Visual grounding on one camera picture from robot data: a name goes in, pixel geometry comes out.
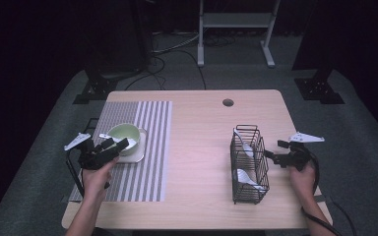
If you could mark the white square plate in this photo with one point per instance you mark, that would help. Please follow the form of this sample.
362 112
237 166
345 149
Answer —
134 158

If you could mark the light green bowl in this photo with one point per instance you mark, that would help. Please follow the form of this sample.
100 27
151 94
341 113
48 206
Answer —
124 132

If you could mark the grey striped placemat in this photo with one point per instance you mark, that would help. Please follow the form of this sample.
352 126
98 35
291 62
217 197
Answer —
138 183

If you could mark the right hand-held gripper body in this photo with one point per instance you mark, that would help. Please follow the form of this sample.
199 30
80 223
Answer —
297 158

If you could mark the person's right hand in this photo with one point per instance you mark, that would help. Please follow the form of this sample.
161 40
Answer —
303 183

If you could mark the black stand base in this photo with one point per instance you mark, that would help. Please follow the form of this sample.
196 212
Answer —
95 90
320 90

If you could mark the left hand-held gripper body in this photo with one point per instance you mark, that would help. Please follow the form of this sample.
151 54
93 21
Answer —
93 159

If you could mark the person's left hand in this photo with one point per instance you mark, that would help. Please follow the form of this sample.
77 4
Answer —
96 182

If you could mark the white metal stand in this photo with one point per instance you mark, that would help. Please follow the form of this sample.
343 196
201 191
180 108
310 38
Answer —
236 19

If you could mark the black floor frame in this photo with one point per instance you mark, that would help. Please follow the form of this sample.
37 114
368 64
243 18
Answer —
92 124

